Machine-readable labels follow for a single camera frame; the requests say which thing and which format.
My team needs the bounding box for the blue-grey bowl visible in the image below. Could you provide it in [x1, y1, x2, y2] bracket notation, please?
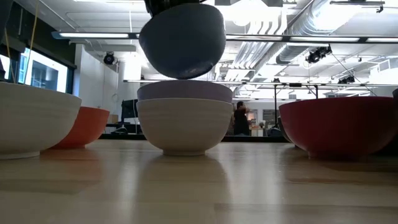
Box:
[139, 2, 227, 80]

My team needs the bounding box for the lavender bowl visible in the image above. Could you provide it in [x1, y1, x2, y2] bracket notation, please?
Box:
[137, 80, 233, 103]

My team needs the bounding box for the off-white ribbed bowl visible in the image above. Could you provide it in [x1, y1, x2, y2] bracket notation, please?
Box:
[136, 98, 233, 157]

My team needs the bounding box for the orange bowl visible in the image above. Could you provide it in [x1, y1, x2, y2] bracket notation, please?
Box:
[51, 106, 110, 149]

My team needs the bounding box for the large white bowl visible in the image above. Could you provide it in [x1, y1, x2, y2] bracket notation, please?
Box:
[0, 82, 82, 161]

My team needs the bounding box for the red bowl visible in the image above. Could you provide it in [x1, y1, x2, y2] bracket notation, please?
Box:
[279, 96, 398, 159]

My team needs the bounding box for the long ceiling light strip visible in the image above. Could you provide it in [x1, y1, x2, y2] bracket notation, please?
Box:
[52, 30, 398, 44]

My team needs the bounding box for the black computer monitor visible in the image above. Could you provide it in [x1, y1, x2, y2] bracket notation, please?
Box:
[121, 99, 139, 125]

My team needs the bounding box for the large window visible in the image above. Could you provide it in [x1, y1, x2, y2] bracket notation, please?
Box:
[0, 46, 69, 94]

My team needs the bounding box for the person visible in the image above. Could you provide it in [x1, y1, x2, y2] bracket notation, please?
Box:
[233, 101, 251, 137]

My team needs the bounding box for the yellow cord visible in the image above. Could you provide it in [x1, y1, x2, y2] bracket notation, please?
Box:
[4, 0, 40, 83]

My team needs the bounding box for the black table frame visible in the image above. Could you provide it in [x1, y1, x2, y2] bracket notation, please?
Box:
[99, 133, 290, 143]

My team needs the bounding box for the silver ventilation duct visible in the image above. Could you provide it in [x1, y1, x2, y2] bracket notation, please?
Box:
[275, 0, 374, 65]

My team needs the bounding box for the black overhead rig frame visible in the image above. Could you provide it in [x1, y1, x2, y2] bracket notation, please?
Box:
[273, 82, 320, 134]

